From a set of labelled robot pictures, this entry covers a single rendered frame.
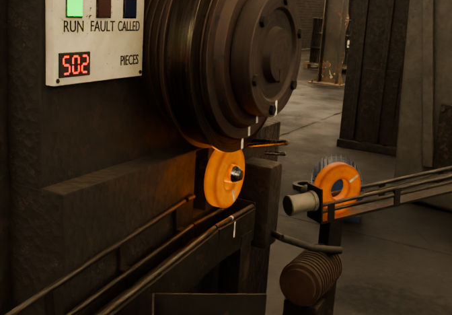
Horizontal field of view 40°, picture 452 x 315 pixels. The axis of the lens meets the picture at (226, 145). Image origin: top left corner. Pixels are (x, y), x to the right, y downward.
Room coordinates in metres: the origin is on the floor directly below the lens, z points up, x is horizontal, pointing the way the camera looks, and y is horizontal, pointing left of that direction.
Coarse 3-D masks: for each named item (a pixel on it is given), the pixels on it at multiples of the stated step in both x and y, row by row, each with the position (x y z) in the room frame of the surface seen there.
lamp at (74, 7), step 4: (68, 0) 1.10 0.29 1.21; (72, 0) 1.10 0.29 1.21; (76, 0) 1.11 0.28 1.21; (80, 0) 1.12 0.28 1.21; (68, 4) 1.10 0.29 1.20; (72, 4) 1.10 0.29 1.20; (76, 4) 1.11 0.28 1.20; (80, 4) 1.12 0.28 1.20; (68, 8) 1.10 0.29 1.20; (72, 8) 1.10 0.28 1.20; (76, 8) 1.11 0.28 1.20; (80, 8) 1.12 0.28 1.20; (68, 12) 1.10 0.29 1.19; (72, 12) 1.10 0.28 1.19; (76, 12) 1.11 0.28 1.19; (80, 12) 1.12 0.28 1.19
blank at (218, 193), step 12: (216, 156) 1.39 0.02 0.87; (228, 156) 1.41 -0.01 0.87; (240, 156) 1.47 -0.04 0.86; (216, 168) 1.37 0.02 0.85; (204, 180) 1.38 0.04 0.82; (216, 180) 1.37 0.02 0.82; (240, 180) 1.48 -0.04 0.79; (204, 192) 1.38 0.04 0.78; (216, 192) 1.37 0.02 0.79; (228, 192) 1.42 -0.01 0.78; (216, 204) 1.39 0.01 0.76; (228, 204) 1.43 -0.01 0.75
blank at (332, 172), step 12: (324, 168) 1.75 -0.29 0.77; (336, 168) 1.74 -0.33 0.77; (348, 168) 1.76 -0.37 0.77; (324, 180) 1.72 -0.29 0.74; (336, 180) 1.74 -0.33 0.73; (348, 180) 1.76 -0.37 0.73; (360, 180) 1.78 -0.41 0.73; (324, 192) 1.72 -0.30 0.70; (348, 192) 1.76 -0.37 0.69; (336, 204) 1.74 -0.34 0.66
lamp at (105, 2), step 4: (100, 0) 1.17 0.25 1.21; (104, 0) 1.18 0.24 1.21; (108, 0) 1.19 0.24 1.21; (100, 4) 1.17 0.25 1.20; (104, 4) 1.18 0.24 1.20; (108, 4) 1.19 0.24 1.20; (100, 8) 1.17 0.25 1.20; (104, 8) 1.18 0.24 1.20; (108, 8) 1.19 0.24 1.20; (100, 12) 1.17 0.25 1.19; (104, 12) 1.18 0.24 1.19; (108, 12) 1.19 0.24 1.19; (100, 16) 1.17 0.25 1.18; (104, 16) 1.18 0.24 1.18; (108, 16) 1.19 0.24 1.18
